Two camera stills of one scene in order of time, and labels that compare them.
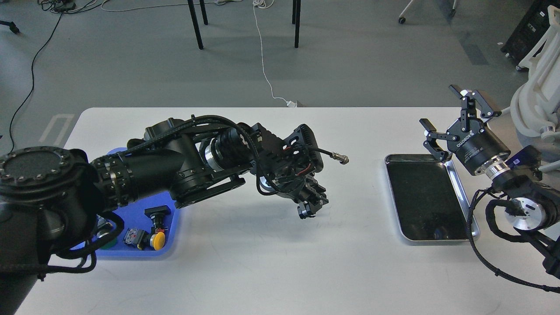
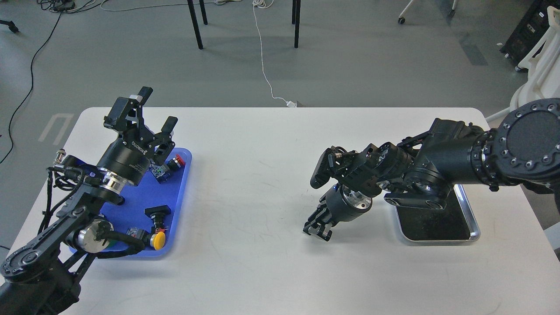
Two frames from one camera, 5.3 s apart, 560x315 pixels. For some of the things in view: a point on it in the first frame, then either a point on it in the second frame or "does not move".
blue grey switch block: x=139 y=238 to x=161 y=172
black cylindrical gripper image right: x=478 y=151 to x=341 y=206
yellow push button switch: x=157 y=240 does not move
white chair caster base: x=402 y=19 does not move
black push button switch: x=157 y=214 does not move
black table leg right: x=296 y=11 does not move
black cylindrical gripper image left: x=306 y=189 to x=127 y=160
